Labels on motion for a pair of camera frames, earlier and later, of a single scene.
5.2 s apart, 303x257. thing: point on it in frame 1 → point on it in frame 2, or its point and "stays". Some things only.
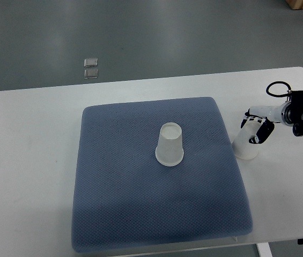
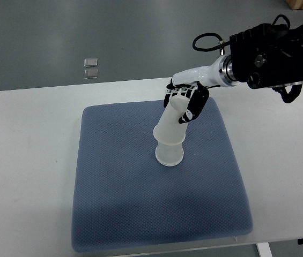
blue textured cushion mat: x=125 y=199 stays
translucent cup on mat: x=170 y=150 stays
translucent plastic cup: x=242 y=146 → x=168 y=129
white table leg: x=264 y=249 stays
